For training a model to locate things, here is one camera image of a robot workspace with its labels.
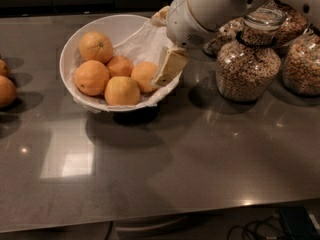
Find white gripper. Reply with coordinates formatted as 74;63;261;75
150;0;214;87

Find orange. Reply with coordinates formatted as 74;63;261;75
79;31;113;64
104;76;140;106
0;75;17;107
106;55;134;77
131;61;158;93
73;60;109;96
0;59;10;77

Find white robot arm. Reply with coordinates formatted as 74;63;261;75
153;0;320;86

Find white bowl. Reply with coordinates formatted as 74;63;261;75
59;14;185;113

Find white paper liner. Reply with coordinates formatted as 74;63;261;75
69;18;183;114

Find back left cereal jar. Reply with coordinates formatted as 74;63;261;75
203;17;243;57

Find orange top back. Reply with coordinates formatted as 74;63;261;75
79;31;113;64

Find front cereal glass jar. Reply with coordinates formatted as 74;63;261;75
216;7;286;103

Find back right cereal jar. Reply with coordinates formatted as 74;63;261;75
267;0;308;57

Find far right cereal jar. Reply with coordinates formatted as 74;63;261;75
281;25;320;96

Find black power adapter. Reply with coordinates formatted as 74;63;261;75
278;207;320;240

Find black cable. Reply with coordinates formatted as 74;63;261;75
227;216;284;240

